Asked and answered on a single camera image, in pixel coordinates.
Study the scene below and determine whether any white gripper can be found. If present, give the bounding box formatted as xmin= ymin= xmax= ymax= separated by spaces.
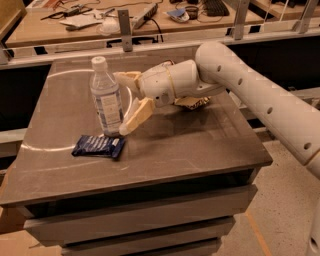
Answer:
xmin=113 ymin=63 xmax=175 ymax=136

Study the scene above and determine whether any clear plastic water bottle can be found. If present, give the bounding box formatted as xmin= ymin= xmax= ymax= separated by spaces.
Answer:
xmin=90 ymin=56 xmax=123 ymax=137

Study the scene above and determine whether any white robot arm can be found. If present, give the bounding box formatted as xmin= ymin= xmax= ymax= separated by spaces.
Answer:
xmin=115 ymin=41 xmax=320 ymax=178

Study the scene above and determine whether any blue rxbar blueberry wrapper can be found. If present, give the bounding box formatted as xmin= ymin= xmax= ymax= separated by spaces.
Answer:
xmin=71 ymin=135 xmax=125 ymax=158

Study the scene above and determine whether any brown crumpled chip bag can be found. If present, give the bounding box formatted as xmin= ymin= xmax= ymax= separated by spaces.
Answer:
xmin=174 ymin=97 xmax=210 ymax=110

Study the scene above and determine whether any white round cup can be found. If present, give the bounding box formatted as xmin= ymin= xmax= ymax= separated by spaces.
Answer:
xmin=97 ymin=17 xmax=120 ymax=35

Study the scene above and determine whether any grey power strip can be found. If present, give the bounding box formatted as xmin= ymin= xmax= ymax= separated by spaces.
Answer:
xmin=131 ymin=3 xmax=158 ymax=29

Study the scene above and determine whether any grey drawer cabinet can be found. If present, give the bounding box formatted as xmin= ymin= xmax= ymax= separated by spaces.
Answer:
xmin=1 ymin=58 xmax=271 ymax=256

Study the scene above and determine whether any black tape roll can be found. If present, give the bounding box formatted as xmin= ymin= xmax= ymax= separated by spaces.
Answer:
xmin=185 ymin=6 xmax=199 ymax=20

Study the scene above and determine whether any black keyboard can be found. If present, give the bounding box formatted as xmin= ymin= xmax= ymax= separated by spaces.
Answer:
xmin=203 ymin=0 xmax=229 ymax=17

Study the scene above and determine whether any metal bracket post left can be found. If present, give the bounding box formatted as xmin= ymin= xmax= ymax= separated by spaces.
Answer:
xmin=118 ymin=9 xmax=133 ymax=52

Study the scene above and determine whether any metal bracket post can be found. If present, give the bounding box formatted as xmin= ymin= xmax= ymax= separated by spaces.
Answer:
xmin=232 ymin=0 xmax=250 ymax=40
xmin=118 ymin=9 xmax=133 ymax=52

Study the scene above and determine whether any metal bracket post right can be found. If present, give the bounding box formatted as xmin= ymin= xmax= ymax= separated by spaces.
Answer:
xmin=232 ymin=0 xmax=250 ymax=40

